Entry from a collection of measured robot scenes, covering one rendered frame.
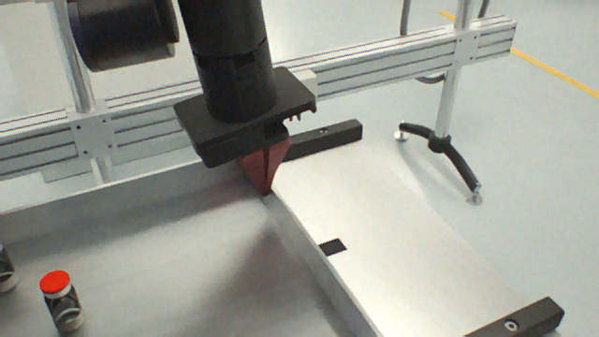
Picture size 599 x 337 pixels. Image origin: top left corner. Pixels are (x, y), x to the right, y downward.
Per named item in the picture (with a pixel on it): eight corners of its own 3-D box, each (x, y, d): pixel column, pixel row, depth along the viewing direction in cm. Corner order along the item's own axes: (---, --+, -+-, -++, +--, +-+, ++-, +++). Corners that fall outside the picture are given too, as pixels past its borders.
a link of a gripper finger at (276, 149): (203, 190, 51) (176, 108, 45) (271, 162, 53) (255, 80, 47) (227, 236, 46) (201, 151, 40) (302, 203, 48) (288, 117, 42)
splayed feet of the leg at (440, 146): (470, 208, 185) (478, 176, 177) (388, 136, 221) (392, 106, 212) (488, 201, 188) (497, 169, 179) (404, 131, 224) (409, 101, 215)
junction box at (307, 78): (278, 114, 147) (277, 85, 141) (270, 106, 150) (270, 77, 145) (317, 105, 151) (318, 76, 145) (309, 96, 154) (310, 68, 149)
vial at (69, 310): (57, 337, 40) (40, 299, 37) (53, 315, 41) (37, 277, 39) (87, 326, 41) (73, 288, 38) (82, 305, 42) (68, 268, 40)
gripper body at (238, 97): (177, 123, 45) (151, 43, 41) (285, 82, 48) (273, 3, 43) (200, 164, 41) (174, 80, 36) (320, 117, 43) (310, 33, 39)
